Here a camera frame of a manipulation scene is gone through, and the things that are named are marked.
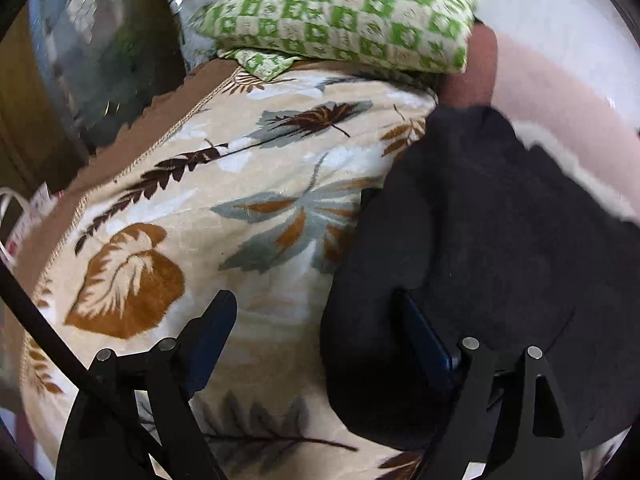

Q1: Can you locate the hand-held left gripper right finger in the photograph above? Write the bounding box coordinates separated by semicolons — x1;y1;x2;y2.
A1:
392;287;584;480

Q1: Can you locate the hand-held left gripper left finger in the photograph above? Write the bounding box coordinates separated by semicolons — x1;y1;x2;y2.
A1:
55;290;239;480

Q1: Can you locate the black coat with fur collar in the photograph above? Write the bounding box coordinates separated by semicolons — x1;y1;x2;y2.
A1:
320;105;640;453

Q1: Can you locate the leaf print blanket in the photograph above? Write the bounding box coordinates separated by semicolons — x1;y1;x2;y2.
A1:
10;57;451;480

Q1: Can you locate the glass cabinet door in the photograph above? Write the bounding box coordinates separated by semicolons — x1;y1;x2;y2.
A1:
0;0;187;196

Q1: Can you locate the green checkered pillow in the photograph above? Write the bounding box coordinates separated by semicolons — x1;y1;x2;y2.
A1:
197;0;482;82

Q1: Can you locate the black cable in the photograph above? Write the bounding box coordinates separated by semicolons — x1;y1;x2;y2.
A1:
0;262;166;466

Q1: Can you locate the white bag with handles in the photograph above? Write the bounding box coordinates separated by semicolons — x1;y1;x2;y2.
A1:
0;187;57;263

